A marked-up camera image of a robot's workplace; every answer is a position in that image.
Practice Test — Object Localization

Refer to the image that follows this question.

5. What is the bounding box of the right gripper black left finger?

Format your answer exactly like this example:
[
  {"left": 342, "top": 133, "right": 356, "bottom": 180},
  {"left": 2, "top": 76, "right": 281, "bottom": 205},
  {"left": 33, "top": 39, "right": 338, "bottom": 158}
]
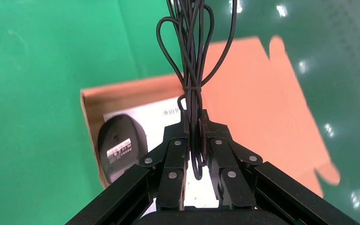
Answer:
[{"left": 65, "top": 108, "right": 190, "bottom": 225}]

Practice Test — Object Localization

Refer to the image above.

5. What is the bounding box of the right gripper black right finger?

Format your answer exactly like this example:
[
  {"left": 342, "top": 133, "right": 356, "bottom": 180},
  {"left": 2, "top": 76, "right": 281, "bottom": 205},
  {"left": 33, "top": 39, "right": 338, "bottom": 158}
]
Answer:
[{"left": 198, "top": 108, "right": 360, "bottom": 225}]

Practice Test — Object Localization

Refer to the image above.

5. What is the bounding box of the black computer mouse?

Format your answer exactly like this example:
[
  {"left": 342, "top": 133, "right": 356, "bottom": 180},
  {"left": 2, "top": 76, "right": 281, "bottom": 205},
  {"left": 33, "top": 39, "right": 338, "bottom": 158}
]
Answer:
[{"left": 97, "top": 114, "right": 149, "bottom": 184}]

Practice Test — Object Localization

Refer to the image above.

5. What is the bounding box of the black mouse cable bundle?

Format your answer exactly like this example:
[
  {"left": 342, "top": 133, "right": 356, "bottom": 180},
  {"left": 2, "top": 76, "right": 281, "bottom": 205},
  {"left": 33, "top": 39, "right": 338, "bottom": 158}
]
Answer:
[{"left": 156, "top": 0, "right": 238, "bottom": 181}]

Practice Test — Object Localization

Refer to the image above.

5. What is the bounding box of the orange cardboard box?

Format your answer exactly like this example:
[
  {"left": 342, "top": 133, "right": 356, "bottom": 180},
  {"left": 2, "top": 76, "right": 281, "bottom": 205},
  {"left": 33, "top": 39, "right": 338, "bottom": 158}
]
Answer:
[{"left": 80, "top": 35, "right": 341, "bottom": 199}]

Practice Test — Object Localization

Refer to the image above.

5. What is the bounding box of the white printed paper sheet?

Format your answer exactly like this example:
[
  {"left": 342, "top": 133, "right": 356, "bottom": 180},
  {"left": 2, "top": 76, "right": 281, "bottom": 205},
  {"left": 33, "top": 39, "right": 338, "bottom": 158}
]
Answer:
[{"left": 103, "top": 96, "right": 222, "bottom": 209}]

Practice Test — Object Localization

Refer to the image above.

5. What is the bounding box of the green table mat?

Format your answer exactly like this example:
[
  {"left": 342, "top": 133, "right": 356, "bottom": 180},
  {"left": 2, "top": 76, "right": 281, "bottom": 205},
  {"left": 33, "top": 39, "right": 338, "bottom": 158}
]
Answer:
[{"left": 0, "top": 0, "right": 145, "bottom": 225}]

